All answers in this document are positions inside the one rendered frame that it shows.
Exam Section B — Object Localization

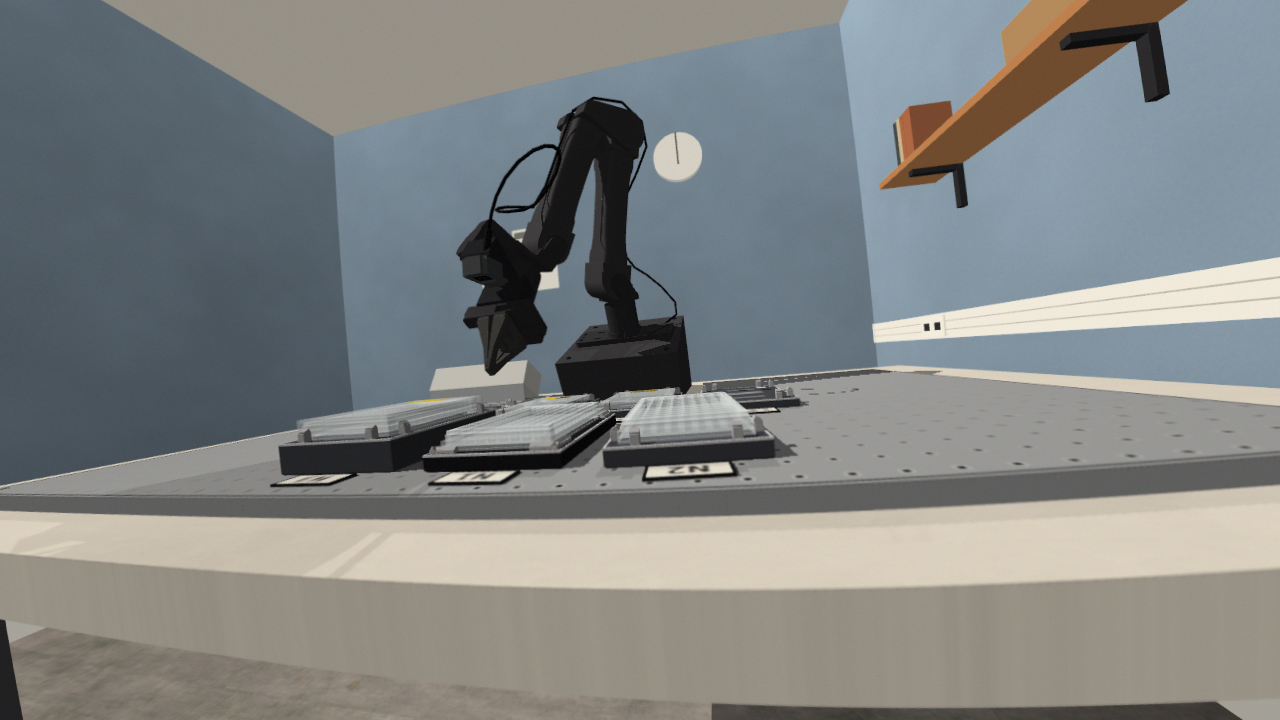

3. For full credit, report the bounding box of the white button panel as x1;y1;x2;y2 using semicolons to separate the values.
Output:
430;360;544;406

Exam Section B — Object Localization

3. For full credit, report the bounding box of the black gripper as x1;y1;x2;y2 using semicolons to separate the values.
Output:
463;299;547;375

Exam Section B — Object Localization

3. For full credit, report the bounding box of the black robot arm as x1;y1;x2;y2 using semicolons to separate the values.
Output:
456;99;675;348

